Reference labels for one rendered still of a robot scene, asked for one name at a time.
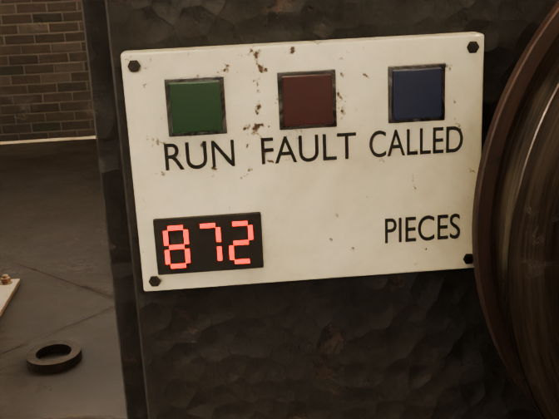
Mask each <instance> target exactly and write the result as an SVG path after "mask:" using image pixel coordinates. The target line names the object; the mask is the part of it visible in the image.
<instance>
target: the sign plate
mask: <svg viewBox="0 0 559 419"><path fill-rule="evenodd" d="M483 53H484V35H483V34H481V33H479V32H454V33H439V34H423V35H407V36H392V37H362V38H347V39H331V40H316V41H301V42H271V43H256V44H240V45H224V46H209V47H179V48H164V49H148V50H133V51H124V52H123V53H122V54H121V69H122V77H123V86H124V94H125V103H126V118H127V127H128V135H129V144H130V152H131V169H132V178H133V186H134V195H135V203H136V219H137V228H138V236H139V245H140V253H141V269H142V278H143V286H144V290H145V291H158V290H170V289H182V288H204V287H215V286H227V285H239V284H250V283H273V282H284V281H295V280H307V279H330V278H341V277H353V276H364V275H376V274H398V273H410V272H422V271H434V270H444V269H467V268H474V266H473V257H472V209H473V200H474V192H475V186H476V181H477V173H478V168H479V163H480V159H481V155H482V87H483ZM434 67H441V68H442V69H443V83H442V116H441V117H432V118H418V119H404V120H394V119H393V70H404V69H419V68H434ZM317 74H331V75H332V91H333V120H334V122H333V123H332V124H322V125H308V126H284V117H283V99H282V81H281V78H282V76H302V75H317ZM214 80H219V81H220V99H221V112H222V125H223V130H222V131H200V132H186V133H173V132H172V123H171V104H170V93H169V83H172V82H186V81H214ZM235 221H247V222H248V225H253V239H249V236H248V225H243V226H232V222H235ZM210 223H215V228H217V227H220V235H221V242H216V233H215V228H206V229H200V224H210ZM174 225H183V229H188V235H189V244H185V249H190V263H186V255H185V249H171V250H170V259H171V264H186V268H179V269H171V264H166V258H165V250H169V245H176V244H184V235H183V230H170V231H168V230H167V226H174ZM163 231H168V240H169V245H164V239H163ZM236 240H249V244H243V245H234V241H236ZM230 245H234V254H235V259H250V263H249V264H235V259H234V260H230V251H229V246H230ZM217 246H221V247H222V259H223V260H222V261H218V257H217Z"/></svg>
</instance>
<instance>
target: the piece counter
mask: <svg viewBox="0 0 559 419"><path fill-rule="evenodd" d="M243 225H248V222H247V221H235V222H232V226H243ZM206 228H215V223H210V224H200V229H206ZM167 230H168V231H170V230H183V235H184V244H176V245H169V240H168V231H163V239H164V245H169V250H165V258H166V264H171V259H170V250H171V249H185V244H189V235H188V229H183V225H174V226H167ZM215 233H216V242H221V235H220V227H217V228H215ZM248 236H249V239H253V225H248ZM243 244H249V240H236V241H234V245H243ZM234 245H230V246H229V251H230V260H234V259H235V254H234ZM185 255H186V263H190V249H185ZM217 257H218V261H222V260H223V259H222V247H221V246H217ZM249 263H250V259H235V264H249ZM179 268H186V264H171V269H179Z"/></svg>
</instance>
